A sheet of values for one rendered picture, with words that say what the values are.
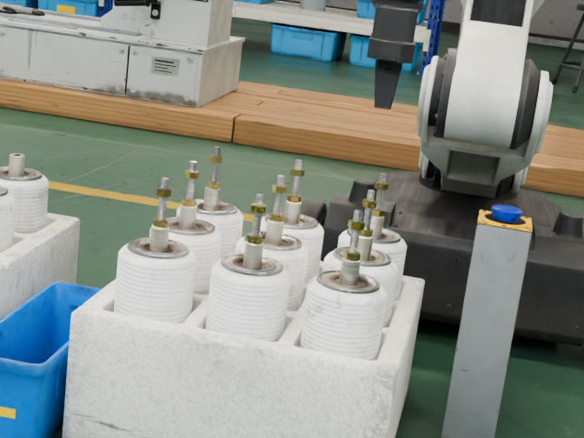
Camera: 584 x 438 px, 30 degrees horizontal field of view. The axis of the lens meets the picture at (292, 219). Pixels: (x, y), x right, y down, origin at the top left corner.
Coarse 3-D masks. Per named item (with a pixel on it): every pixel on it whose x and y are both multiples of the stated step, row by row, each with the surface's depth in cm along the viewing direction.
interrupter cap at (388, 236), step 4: (348, 228) 152; (348, 232) 150; (384, 232) 153; (388, 232) 153; (392, 232) 153; (384, 236) 152; (388, 236) 151; (392, 236) 151; (396, 236) 152; (400, 236) 151; (376, 240) 148; (380, 240) 148; (384, 240) 149; (388, 240) 149; (392, 240) 149; (396, 240) 149; (400, 240) 151
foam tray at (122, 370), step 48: (96, 336) 129; (144, 336) 127; (192, 336) 126; (240, 336) 128; (288, 336) 129; (384, 336) 134; (96, 384) 130; (144, 384) 129; (192, 384) 128; (240, 384) 126; (288, 384) 125; (336, 384) 124; (384, 384) 123; (96, 432) 132; (144, 432) 130; (192, 432) 129; (240, 432) 128; (288, 432) 127; (336, 432) 125; (384, 432) 124
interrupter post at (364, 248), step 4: (360, 236) 139; (372, 236) 139; (360, 240) 139; (364, 240) 139; (368, 240) 139; (372, 240) 139; (360, 244) 139; (364, 244) 139; (368, 244) 139; (372, 244) 140; (360, 248) 139; (364, 248) 139; (368, 248) 139; (360, 252) 139; (364, 252) 139; (368, 252) 139; (364, 256) 139; (368, 256) 140; (364, 260) 139
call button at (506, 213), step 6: (498, 204) 144; (492, 210) 142; (498, 210) 141; (504, 210) 141; (510, 210) 141; (516, 210) 142; (498, 216) 142; (504, 216) 141; (510, 216) 141; (516, 216) 141
